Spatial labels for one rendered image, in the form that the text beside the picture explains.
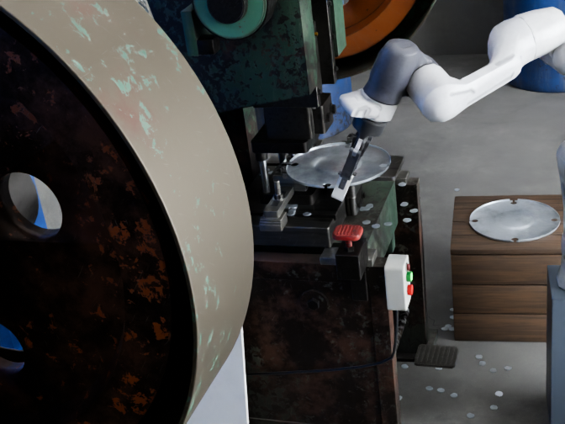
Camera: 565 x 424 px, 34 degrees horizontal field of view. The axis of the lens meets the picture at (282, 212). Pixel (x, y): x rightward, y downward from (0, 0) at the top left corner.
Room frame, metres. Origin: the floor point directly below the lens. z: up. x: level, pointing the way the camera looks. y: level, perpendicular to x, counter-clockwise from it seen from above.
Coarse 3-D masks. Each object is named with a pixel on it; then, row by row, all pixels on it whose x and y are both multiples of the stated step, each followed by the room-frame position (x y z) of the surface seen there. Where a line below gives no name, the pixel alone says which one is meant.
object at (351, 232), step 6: (336, 228) 2.04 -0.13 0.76; (342, 228) 2.04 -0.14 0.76; (348, 228) 2.03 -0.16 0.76; (354, 228) 2.03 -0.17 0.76; (360, 228) 2.03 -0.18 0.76; (336, 234) 2.01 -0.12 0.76; (342, 234) 2.01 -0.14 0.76; (348, 234) 2.00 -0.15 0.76; (354, 234) 2.00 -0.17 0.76; (360, 234) 2.00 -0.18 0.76; (336, 240) 2.01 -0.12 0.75; (342, 240) 2.00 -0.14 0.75; (348, 240) 1.99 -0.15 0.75; (354, 240) 1.99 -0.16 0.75; (348, 246) 2.02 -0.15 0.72
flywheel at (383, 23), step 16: (352, 0) 2.72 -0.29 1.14; (368, 0) 2.70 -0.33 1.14; (384, 0) 2.68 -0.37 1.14; (400, 0) 2.63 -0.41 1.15; (416, 0) 2.66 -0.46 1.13; (352, 16) 2.72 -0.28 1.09; (368, 16) 2.70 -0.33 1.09; (384, 16) 2.65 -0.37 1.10; (400, 16) 2.63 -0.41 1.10; (352, 32) 2.69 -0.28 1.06; (368, 32) 2.67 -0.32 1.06; (384, 32) 2.65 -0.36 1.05; (352, 48) 2.69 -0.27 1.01
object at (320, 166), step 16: (336, 144) 2.51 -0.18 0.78; (304, 160) 2.43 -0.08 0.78; (320, 160) 2.40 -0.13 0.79; (336, 160) 2.39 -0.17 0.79; (368, 160) 2.37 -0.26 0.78; (384, 160) 2.36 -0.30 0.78; (288, 176) 2.33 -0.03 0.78; (304, 176) 2.32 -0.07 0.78; (320, 176) 2.31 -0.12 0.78; (336, 176) 2.30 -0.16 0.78; (368, 176) 2.27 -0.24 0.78
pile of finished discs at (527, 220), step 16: (480, 208) 2.81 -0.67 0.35; (496, 208) 2.80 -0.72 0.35; (512, 208) 2.78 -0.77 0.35; (528, 208) 2.77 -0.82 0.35; (544, 208) 2.75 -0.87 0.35; (480, 224) 2.70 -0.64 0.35; (496, 224) 2.69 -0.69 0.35; (512, 224) 2.66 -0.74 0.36; (528, 224) 2.65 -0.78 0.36; (544, 224) 2.65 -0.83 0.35; (496, 240) 2.59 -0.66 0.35; (528, 240) 2.56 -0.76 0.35
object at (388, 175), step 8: (392, 160) 2.36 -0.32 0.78; (400, 160) 2.35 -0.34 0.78; (392, 168) 2.30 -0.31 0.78; (400, 168) 2.32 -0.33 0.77; (384, 176) 2.26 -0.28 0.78; (392, 176) 2.25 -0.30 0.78; (328, 184) 2.33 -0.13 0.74; (360, 184) 2.37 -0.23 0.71; (328, 192) 2.33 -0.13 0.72; (352, 192) 2.31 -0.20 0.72; (360, 192) 2.36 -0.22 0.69; (352, 200) 2.31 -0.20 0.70; (360, 200) 2.35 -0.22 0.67; (352, 208) 2.31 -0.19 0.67
